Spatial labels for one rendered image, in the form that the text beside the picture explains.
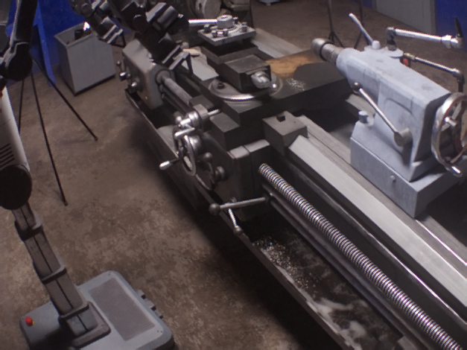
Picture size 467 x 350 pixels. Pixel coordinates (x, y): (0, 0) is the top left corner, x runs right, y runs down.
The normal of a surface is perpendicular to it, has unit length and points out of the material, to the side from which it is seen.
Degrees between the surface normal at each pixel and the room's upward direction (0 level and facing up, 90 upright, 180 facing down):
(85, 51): 90
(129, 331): 0
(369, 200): 36
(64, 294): 90
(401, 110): 76
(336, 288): 0
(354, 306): 0
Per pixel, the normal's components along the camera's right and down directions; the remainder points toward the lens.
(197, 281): -0.11, -0.81
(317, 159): -0.60, -0.45
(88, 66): 0.56, 0.43
